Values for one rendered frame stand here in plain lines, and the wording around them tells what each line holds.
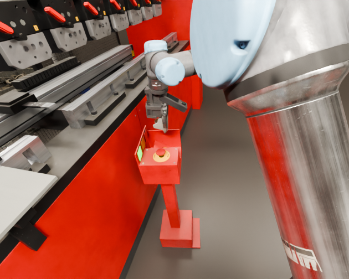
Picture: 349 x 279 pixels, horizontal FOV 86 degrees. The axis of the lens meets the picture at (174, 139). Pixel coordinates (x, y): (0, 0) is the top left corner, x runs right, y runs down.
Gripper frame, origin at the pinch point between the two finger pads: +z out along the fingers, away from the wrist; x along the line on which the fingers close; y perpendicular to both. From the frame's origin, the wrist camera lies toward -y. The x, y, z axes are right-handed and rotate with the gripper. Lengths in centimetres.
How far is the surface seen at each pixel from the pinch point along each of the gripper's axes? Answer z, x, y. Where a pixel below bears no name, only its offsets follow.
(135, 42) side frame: 1, -179, 58
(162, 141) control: 10.3, -4.4, 3.3
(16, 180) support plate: -14, 40, 31
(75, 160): -1.0, 21.1, 30.8
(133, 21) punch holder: -33, -66, 26
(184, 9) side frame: -32, -166, -1
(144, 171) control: 10.4, 15.2, 8.1
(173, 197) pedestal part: 38.3, 8.2, -2.6
